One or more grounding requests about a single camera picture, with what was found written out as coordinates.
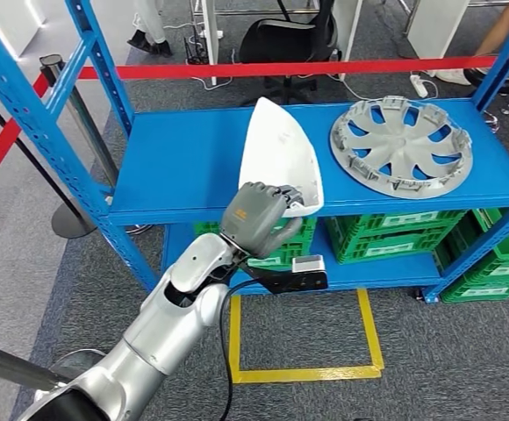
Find black office chair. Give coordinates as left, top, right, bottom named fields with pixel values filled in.
left=238, top=0, right=338, bottom=106

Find silver wheel hubcap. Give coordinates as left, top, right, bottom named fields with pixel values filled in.
left=329, top=96, right=473, bottom=201

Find white counter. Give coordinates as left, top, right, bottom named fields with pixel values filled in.
left=0, top=0, right=45, bottom=62

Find black wire rack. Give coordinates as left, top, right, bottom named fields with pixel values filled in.
left=183, top=23, right=210, bottom=66

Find white power strip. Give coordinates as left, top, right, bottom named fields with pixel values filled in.
left=408, top=74, right=430, bottom=99

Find black stanchion post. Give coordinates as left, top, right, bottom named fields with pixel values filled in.
left=0, top=81, right=98, bottom=240

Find black cable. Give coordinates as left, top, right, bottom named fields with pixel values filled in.
left=218, top=277, right=264, bottom=421

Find white curved plastic part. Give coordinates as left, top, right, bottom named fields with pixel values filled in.
left=238, top=96, right=325, bottom=219

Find black round stool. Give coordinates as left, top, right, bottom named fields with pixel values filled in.
left=463, top=62, right=509, bottom=135

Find blue metal shelf rack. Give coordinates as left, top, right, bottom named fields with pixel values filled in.
left=0, top=0, right=509, bottom=304

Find chrome stanchion post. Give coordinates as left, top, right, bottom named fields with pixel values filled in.
left=39, top=54, right=153, bottom=235
left=0, top=339, right=106, bottom=402

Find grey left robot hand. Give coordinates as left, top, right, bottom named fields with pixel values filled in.
left=220, top=182, right=304, bottom=260

